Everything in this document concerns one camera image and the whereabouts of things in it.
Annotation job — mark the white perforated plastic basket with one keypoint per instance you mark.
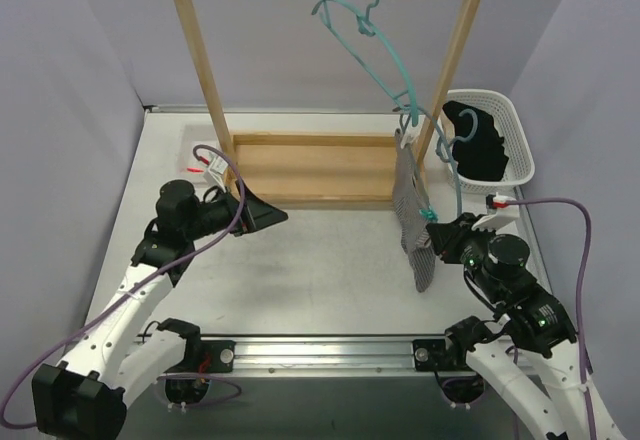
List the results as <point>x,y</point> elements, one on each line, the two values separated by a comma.
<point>520,168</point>

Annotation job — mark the wooden clothes rack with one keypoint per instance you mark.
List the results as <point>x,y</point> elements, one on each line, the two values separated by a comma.
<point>304,124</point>

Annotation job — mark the teal hanger with black underwear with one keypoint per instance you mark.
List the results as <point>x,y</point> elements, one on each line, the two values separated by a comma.
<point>377,56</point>

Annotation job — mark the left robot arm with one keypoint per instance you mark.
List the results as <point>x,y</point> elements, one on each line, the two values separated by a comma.
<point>87,394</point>

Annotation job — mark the teal hanger with striped underwear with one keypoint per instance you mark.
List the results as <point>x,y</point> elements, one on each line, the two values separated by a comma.
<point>444,146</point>

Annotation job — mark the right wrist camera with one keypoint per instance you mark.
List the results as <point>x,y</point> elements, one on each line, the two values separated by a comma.
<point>501,212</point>

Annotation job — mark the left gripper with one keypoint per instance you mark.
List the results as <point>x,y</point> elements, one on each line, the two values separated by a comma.
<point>245,211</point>

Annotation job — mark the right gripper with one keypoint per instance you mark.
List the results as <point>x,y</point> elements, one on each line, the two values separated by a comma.
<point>449,238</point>

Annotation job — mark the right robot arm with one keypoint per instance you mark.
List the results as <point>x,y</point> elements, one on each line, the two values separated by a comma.
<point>533,361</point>

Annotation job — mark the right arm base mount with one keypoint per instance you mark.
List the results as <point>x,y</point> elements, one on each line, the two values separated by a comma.
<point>432,355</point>

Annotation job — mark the white foam tray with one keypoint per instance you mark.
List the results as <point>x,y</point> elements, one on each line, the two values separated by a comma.
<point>191,136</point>

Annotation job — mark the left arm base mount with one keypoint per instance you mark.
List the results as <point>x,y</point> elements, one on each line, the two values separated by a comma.
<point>216,356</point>

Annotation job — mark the black underwear beige waistband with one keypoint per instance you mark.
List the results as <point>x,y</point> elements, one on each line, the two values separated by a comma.
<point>484,157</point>

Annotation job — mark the teal clothespin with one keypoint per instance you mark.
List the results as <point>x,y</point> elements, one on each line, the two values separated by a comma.
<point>429,214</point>

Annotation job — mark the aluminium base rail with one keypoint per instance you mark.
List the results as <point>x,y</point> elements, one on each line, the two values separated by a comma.
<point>325,355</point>

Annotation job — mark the grey striped underwear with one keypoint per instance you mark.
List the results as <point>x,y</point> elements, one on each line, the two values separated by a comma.
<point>408,197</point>

